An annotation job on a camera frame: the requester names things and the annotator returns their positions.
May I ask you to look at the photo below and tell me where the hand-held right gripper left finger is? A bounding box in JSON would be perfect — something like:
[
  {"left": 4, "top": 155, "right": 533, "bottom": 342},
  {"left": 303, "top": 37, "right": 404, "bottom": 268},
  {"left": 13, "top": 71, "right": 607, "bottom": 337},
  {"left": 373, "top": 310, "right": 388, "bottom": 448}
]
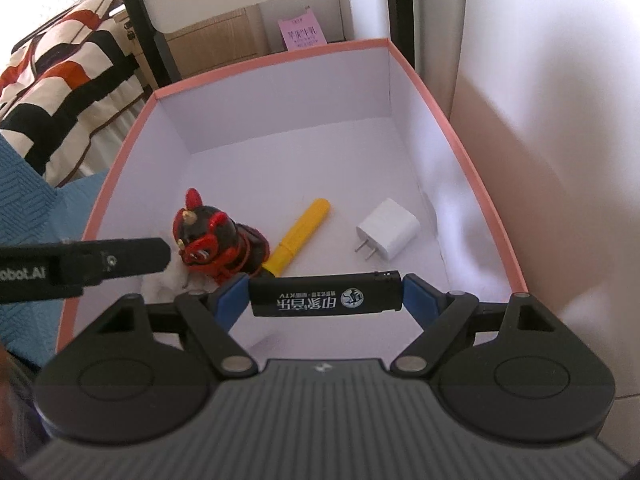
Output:
[{"left": 95, "top": 272, "right": 256, "bottom": 378}]

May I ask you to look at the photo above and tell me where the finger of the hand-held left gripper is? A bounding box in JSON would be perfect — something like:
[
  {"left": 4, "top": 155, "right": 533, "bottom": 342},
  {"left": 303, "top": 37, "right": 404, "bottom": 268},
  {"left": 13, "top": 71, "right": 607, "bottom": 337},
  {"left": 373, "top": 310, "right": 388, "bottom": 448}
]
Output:
[{"left": 60, "top": 236, "right": 172, "bottom": 287}]

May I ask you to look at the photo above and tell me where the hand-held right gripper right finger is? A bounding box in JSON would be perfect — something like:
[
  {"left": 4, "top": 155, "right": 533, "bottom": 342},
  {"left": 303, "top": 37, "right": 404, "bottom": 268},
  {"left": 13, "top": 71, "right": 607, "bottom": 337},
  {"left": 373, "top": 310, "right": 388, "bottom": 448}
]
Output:
[{"left": 392, "top": 272, "right": 558, "bottom": 377}]

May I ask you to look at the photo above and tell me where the black lighter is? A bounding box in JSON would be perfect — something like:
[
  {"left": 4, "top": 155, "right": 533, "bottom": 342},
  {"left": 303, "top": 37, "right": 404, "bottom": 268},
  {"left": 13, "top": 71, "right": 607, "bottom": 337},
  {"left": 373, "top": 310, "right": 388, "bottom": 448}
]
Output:
[{"left": 248, "top": 270, "right": 403, "bottom": 318}]

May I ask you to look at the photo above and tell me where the yellow handled screwdriver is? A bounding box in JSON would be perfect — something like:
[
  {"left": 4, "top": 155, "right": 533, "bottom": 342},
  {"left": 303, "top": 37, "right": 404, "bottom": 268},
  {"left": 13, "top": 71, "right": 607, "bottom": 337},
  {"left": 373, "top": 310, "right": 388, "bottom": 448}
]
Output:
[{"left": 262, "top": 198, "right": 332, "bottom": 277}]

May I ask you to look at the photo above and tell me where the pink cardboard box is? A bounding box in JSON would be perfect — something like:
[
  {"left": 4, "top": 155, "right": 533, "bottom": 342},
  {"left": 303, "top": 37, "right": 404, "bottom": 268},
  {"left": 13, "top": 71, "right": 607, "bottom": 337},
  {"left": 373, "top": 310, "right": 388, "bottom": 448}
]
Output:
[{"left": 56, "top": 37, "right": 528, "bottom": 356}]

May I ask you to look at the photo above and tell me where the red and black toy figure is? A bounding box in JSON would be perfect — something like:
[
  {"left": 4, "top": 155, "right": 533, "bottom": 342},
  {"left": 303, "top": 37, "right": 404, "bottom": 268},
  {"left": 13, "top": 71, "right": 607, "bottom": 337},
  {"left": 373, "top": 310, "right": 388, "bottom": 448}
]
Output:
[{"left": 172, "top": 187, "right": 273, "bottom": 286}]

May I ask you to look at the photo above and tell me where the blue textured table mat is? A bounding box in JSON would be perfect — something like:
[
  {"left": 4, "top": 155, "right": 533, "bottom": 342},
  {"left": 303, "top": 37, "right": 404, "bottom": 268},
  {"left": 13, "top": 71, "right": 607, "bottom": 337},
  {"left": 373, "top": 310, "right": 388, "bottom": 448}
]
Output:
[{"left": 0, "top": 135, "right": 109, "bottom": 361}]

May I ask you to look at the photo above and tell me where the white plug charger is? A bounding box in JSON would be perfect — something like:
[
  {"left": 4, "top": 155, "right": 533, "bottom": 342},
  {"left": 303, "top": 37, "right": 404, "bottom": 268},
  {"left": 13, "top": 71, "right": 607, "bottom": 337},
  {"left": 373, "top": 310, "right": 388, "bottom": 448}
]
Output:
[{"left": 355, "top": 198, "right": 421, "bottom": 262}]

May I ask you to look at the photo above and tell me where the striped bedspread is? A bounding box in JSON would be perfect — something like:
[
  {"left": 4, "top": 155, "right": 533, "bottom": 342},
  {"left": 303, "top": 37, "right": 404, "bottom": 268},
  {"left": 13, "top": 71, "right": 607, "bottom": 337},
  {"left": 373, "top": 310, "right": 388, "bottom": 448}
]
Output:
[{"left": 0, "top": 0, "right": 151, "bottom": 188}]

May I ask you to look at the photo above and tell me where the wooden nightstand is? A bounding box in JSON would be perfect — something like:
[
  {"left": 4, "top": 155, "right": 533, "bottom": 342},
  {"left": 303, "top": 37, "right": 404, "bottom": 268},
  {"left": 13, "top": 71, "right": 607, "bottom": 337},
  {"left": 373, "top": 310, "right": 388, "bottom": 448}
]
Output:
[{"left": 112, "top": 2, "right": 266, "bottom": 86}]

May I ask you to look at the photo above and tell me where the pink paper booklet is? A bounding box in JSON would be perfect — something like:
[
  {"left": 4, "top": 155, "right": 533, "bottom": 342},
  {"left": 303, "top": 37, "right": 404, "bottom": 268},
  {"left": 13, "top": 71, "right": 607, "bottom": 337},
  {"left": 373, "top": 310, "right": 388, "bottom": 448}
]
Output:
[{"left": 277, "top": 6, "right": 326, "bottom": 53}]

